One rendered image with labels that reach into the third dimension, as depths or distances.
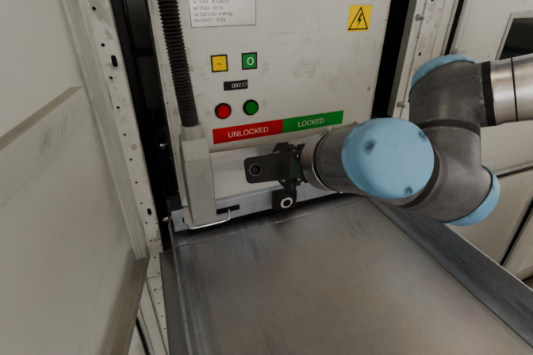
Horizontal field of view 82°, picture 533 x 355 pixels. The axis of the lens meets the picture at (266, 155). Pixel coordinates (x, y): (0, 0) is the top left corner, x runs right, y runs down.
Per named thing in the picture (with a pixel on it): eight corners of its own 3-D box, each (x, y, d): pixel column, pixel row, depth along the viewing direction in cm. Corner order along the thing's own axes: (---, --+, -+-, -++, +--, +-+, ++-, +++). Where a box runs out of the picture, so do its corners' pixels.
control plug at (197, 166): (217, 220, 61) (209, 142, 53) (193, 227, 60) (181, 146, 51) (209, 198, 68) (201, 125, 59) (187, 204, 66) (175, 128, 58)
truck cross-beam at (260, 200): (369, 185, 88) (372, 167, 85) (174, 232, 71) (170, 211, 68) (358, 176, 92) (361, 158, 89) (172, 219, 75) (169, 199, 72)
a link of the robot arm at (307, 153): (318, 197, 43) (306, 130, 43) (303, 195, 48) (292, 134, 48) (370, 185, 46) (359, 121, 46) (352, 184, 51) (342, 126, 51)
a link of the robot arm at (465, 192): (504, 144, 41) (435, 112, 38) (511, 230, 37) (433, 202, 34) (442, 162, 50) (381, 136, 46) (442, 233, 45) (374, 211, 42)
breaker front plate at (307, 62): (362, 173, 85) (397, -27, 62) (184, 213, 70) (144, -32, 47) (359, 170, 86) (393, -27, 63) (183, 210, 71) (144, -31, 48)
